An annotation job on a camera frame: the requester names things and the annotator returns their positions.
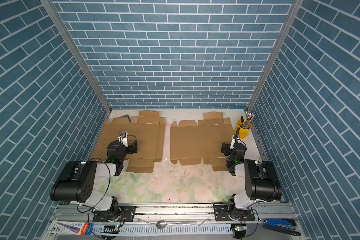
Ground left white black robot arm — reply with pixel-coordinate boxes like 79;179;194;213
50;136;138;224

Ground cardboard box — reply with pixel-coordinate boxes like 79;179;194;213
91;111;166;173
170;112;234;172

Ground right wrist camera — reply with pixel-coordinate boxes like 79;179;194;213
230;127;240;149

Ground yellow pen cup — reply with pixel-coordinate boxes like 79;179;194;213
234;120;252;139

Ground blue black pliers tool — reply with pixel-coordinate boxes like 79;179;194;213
263;219;301;236

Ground green rectangular sponge block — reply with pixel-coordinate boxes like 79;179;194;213
119;115;130;120

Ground white blue product package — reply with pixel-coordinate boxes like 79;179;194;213
47;221;89;236

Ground pens in cup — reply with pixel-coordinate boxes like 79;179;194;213
241;113;255;129

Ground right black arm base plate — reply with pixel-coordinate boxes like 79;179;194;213
213;204;255;222

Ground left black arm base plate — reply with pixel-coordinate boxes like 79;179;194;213
93;206;137;223

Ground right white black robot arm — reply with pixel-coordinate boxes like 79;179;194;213
213;140;282;222

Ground metal spoon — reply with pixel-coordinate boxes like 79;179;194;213
137;219;211;230

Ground white slotted cable duct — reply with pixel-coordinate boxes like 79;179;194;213
88;224;233;237

